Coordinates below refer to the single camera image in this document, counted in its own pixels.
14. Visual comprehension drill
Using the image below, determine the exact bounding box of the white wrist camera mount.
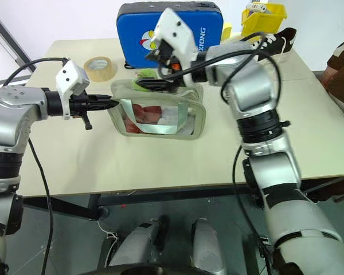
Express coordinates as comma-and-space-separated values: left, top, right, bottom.
150, 7, 201, 87
55, 59, 91, 120

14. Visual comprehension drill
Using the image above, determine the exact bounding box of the silver robot leg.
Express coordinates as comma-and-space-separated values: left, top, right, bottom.
190, 217, 228, 275
108, 214, 170, 270

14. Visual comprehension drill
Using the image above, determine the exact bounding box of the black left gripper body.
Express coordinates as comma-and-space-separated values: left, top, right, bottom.
68, 94, 94, 131

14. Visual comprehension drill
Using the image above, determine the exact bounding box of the green pouch with clear window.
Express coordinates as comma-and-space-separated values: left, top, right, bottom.
107, 78, 208, 142

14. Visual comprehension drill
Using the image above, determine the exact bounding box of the black table frame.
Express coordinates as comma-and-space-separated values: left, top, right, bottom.
22, 175, 344, 222

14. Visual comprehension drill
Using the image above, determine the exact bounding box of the dark rounded robot body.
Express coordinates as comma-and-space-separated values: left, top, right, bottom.
101, 264, 210, 275

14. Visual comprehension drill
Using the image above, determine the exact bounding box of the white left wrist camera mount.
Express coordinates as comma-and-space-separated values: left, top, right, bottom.
55, 59, 91, 120

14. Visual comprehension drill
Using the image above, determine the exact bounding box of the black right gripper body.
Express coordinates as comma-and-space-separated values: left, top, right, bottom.
144, 40, 187, 76

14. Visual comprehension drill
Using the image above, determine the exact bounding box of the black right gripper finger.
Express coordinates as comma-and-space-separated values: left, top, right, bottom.
135, 78, 179, 93

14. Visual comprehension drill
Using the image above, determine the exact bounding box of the dark slanted wall rail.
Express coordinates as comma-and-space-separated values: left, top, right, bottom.
0, 5, 37, 74

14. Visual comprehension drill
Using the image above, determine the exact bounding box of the yellow plastic bin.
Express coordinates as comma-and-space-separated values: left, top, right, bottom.
240, 1, 288, 37

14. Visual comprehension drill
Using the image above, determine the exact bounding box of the blue zip case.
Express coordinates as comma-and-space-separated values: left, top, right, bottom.
115, 2, 225, 70

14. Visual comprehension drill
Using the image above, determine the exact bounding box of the pale yellow block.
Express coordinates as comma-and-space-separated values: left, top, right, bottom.
221, 22, 233, 41

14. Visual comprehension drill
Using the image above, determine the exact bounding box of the thin white wire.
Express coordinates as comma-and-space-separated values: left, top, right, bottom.
98, 219, 120, 241

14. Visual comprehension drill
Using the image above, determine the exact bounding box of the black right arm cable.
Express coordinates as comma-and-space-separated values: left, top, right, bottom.
157, 32, 282, 275

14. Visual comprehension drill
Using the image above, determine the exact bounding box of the person in brown clothes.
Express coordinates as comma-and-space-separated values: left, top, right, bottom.
322, 36, 344, 123

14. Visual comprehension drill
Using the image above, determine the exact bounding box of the brown packing tape roll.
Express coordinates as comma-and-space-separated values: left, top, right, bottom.
83, 56, 118, 83

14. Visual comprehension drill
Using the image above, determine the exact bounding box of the white item in bin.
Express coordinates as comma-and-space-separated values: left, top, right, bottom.
245, 1, 268, 14

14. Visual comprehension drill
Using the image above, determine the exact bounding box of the black and white shoe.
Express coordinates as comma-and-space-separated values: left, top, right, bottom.
237, 27, 298, 63

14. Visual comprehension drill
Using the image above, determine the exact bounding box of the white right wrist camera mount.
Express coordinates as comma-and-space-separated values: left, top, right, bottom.
150, 7, 201, 87

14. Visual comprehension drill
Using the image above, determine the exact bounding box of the green plush keychain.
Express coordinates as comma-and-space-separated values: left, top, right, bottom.
132, 68, 158, 91

